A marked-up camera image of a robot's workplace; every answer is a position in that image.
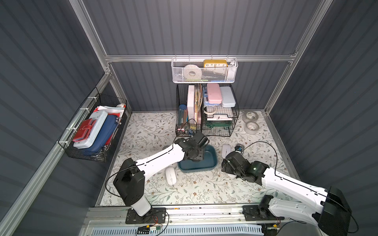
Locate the clear tape roll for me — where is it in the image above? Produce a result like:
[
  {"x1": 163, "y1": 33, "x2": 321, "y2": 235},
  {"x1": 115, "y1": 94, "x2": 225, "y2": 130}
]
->
[
  {"x1": 244, "y1": 122, "x2": 260, "y2": 135},
  {"x1": 242, "y1": 111, "x2": 259, "y2": 123}
]

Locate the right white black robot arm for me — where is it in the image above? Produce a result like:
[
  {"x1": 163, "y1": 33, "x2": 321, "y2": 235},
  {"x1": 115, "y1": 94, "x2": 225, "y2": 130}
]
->
[{"x1": 221, "y1": 151, "x2": 352, "y2": 236}]

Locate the blue zip case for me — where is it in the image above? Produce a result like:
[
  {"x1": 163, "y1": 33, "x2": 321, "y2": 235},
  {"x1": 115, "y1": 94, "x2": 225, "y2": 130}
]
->
[{"x1": 82, "y1": 115, "x2": 119, "y2": 156}]

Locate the teal plastic storage box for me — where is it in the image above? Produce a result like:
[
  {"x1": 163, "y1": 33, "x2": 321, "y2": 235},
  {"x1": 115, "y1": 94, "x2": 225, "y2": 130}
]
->
[{"x1": 178, "y1": 145, "x2": 218, "y2": 173}]

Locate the light grey pencil case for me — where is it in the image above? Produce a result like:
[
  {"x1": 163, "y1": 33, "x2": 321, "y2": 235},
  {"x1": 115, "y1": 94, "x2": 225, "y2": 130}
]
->
[{"x1": 220, "y1": 86, "x2": 236, "y2": 108}]

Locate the clear tape roll front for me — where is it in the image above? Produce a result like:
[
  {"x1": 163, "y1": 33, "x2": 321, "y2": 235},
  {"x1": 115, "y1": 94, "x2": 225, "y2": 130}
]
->
[{"x1": 244, "y1": 122, "x2": 260, "y2": 135}]

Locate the small circuit board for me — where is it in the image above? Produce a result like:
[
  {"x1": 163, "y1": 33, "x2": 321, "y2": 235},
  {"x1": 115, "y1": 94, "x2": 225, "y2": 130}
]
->
[{"x1": 135, "y1": 225, "x2": 162, "y2": 236}]

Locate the white tape roll in basket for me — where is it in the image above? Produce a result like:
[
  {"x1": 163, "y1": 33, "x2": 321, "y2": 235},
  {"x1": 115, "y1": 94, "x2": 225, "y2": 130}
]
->
[{"x1": 183, "y1": 65, "x2": 202, "y2": 81}]

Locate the pink pencil case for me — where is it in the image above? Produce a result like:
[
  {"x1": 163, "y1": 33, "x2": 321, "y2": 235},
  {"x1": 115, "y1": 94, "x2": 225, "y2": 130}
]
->
[{"x1": 206, "y1": 83, "x2": 222, "y2": 104}]

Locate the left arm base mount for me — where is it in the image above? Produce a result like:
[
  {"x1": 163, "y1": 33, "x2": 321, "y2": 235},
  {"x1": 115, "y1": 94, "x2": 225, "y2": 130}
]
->
[{"x1": 125, "y1": 207, "x2": 167, "y2": 225}]

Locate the black wire desk organizer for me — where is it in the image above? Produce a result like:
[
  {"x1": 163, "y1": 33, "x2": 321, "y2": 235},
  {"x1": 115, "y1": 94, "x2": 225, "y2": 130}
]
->
[{"x1": 175, "y1": 84, "x2": 239, "y2": 137}]

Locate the white plastic case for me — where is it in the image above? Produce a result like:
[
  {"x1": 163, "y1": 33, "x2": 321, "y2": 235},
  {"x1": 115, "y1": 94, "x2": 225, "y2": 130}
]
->
[{"x1": 73, "y1": 110, "x2": 108, "y2": 149}]

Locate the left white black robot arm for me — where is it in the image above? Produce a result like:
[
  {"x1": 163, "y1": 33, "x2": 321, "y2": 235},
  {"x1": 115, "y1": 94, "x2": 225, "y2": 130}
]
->
[{"x1": 113, "y1": 131, "x2": 209, "y2": 217}]

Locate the white box upright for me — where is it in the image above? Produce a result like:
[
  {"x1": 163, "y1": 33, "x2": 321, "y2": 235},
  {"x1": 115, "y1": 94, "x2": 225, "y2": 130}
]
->
[{"x1": 187, "y1": 85, "x2": 195, "y2": 124}]

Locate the yellow clock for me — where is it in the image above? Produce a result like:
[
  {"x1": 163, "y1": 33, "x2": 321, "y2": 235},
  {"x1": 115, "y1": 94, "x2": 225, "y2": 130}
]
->
[{"x1": 203, "y1": 59, "x2": 228, "y2": 68}]

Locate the clear tape roll rear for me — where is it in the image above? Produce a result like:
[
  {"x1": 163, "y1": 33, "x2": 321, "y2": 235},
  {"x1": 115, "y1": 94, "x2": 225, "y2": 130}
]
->
[{"x1": 242, "y1": 111, "x2": 259, "y2": 123}]

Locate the white rounded computer mouse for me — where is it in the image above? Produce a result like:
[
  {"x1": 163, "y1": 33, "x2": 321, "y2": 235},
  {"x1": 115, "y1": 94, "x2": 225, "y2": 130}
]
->
[{"x1": 221, "y1": 144, "x2": 232, "y2": 158}]

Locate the white mesh hanging basket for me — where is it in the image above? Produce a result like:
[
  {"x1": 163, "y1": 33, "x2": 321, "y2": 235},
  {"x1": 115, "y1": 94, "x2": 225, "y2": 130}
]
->
[{"x1": 171, "y1": 57, "x2": 239, "y2": 84}]

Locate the black wire wall basket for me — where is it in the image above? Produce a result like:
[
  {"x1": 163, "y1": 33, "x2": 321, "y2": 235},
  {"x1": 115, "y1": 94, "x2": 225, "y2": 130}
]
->
[{"x1": 58, "y1": 88, "x2": 128, "y2": 162}]

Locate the red wallet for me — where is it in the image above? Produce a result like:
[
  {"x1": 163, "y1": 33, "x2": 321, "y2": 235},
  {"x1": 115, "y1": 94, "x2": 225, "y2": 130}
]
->
[{"x1": 72, "y1": 119, "x2": 96, "y2": 142}]

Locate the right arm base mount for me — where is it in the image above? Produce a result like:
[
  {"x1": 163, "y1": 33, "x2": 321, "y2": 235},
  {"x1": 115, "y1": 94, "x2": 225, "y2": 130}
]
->
[{"x1": 242, "y1": 205, "x2": 285, "y2": 221}]

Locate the aluminium rail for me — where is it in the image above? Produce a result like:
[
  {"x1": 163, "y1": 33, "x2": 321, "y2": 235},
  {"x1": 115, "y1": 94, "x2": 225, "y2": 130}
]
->
[{"x1": 79, "y1": 204, "x2": 324, "y2": 236}]

